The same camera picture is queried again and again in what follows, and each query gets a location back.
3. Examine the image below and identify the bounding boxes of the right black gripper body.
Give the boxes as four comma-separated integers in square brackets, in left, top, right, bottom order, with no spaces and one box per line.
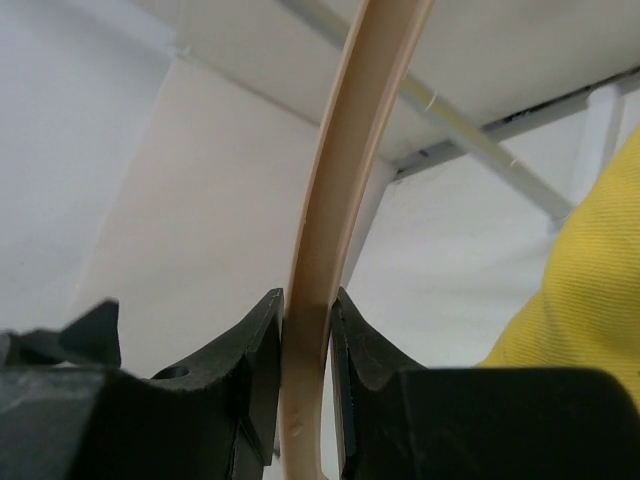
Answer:
[1,298,122,373]

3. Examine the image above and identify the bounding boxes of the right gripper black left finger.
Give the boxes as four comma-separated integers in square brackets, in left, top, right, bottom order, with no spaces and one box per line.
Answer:
[1,289,284,479]

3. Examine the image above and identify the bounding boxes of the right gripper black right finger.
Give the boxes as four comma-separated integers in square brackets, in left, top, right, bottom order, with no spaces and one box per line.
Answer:
[330,291,639,479]

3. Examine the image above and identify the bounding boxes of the yellow trousers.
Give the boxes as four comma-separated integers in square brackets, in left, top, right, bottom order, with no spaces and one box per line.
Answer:
[481,132,639,391]

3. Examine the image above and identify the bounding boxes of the wooden clothes hanger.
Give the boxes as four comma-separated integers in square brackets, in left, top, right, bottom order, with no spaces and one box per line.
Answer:
[279,1,433,479]

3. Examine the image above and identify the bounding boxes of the white clothes rack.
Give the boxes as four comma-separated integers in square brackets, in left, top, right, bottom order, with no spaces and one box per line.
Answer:
[279,0,640,236]

